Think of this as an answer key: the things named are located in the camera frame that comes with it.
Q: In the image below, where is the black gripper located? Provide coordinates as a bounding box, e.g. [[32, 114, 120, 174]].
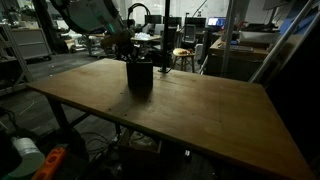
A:
[[100, 29, 137, 62]]

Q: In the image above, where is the open cardboard box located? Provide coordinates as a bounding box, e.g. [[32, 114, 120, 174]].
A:
[[115, 127, 163, 158]]

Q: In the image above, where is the black vertical pole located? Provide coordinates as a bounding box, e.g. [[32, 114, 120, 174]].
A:
[[159, 0, 173, 74]]

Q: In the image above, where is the round wooden stool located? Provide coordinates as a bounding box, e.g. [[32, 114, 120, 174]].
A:
[[172, 47, 196, 73]]

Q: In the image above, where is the grey office chair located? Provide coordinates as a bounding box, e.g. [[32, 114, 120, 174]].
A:
[[181, 23, 198, 45]]

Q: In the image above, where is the white computer tower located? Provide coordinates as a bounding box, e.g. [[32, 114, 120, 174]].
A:
[[194, 43, 204, 65]]

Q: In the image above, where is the white drawer cabinet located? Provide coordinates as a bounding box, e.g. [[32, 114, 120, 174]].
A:
[[9, 27, 53, 62]]

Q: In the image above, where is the lit computer monitor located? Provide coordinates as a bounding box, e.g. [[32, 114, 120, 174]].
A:
[[206, 16, 227, 28]]

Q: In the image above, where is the wooden workbench with drawers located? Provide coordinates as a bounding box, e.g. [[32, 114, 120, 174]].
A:
[[207, 35, 272, 82]]

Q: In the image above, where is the grey keyboard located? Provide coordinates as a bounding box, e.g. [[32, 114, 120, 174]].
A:
[[229, 44, 255, 53]]

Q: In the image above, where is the orange plastic tool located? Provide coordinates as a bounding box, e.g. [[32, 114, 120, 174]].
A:
[[31, 146, 68, 180]]

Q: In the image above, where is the white tape roll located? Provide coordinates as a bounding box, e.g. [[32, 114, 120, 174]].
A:
[[7, 136, 46, 178]]

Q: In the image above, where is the diagonal aluminium bar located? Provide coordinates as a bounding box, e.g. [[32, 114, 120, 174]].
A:
[[249, 0, 318, 85]]

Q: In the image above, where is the black cable loop at wrist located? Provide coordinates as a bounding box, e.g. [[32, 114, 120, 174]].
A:
[[127, 2, 152, 30]]

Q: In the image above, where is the black table leg frame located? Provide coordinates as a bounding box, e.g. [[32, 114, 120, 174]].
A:
[[45, 95, 92, 135]]

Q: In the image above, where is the grey metal rack frame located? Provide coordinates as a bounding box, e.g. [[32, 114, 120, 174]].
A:
[[0, 23, 34, 98]]

